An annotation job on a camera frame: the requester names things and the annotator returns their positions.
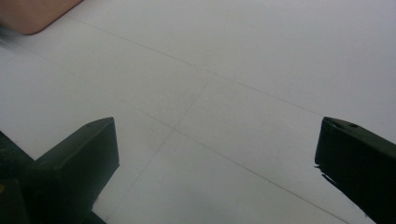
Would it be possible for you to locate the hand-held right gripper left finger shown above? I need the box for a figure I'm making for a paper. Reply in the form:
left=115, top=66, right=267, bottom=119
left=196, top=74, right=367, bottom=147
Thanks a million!
left=19, top=117, right=120, bottom=224

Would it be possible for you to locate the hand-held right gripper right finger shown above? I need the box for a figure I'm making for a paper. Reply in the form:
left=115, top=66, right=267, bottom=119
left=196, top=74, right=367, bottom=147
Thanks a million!
left=314, top=116, right=396, bottom=224

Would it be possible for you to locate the tan rounded board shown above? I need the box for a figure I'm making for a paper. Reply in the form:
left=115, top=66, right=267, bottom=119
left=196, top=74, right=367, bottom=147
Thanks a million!
left=0, top=0, right=84, bottom=35

